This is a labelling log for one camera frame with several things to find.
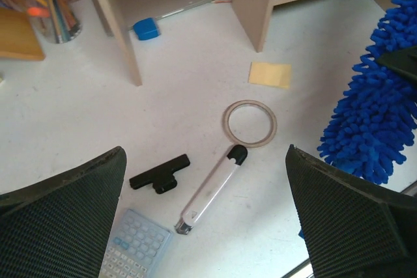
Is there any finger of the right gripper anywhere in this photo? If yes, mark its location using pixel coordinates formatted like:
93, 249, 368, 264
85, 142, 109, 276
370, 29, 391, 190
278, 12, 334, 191
376, 46, 417, 83

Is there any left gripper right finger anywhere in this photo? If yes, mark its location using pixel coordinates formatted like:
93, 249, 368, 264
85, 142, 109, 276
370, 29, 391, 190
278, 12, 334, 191
285, 145, 416, 277

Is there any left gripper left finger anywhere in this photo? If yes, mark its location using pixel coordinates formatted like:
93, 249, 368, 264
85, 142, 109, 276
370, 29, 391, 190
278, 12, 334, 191
1, 146, 127, 277

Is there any blue microfiber duster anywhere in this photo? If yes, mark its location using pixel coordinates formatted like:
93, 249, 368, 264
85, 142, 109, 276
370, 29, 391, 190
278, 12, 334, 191
317, 0, 416, 185

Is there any black T-shaped plastic part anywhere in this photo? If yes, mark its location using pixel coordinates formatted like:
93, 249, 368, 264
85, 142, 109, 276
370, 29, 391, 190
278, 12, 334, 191
129, 154, 190, 195

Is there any masking tape roll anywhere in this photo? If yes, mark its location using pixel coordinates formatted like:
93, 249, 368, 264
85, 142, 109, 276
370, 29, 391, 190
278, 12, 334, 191
221, 100, 278, 148

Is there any yellow grey calculator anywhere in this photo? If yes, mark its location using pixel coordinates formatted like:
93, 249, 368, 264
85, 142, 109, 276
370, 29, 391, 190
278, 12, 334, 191
99, 209, 173, 277

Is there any yellow sticky note pad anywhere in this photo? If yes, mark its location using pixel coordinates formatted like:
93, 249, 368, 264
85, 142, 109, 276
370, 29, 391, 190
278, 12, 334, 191
248, 62, 292, 89

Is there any white black marker pen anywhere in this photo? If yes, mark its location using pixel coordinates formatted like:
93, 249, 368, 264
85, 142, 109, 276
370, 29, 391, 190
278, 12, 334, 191
175, 145, 248, 235

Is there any orange wooden book stand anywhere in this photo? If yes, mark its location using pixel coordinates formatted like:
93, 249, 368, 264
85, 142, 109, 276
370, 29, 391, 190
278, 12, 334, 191
1, 8, 45, 61

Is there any blue pencil sharpener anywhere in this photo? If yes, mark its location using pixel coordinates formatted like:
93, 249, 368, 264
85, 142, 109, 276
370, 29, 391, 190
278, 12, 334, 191
133, 18, 161, 41

